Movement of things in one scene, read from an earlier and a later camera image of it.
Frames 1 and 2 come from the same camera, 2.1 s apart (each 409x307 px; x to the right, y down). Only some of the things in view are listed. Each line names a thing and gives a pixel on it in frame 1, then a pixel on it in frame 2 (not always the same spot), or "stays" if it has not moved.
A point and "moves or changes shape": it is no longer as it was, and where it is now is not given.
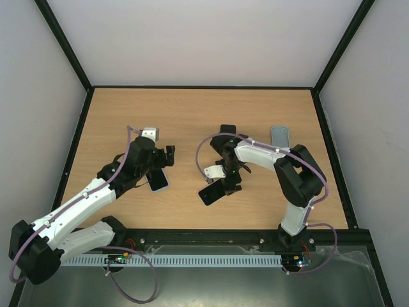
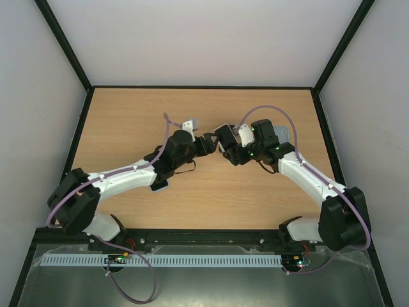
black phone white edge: (211, 192) moves or changes shape
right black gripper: (231, 186) -> (232, 153)
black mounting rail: (268, 240) stays
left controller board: (119, 259) stays
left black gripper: (161, 162) -> (209, 148)
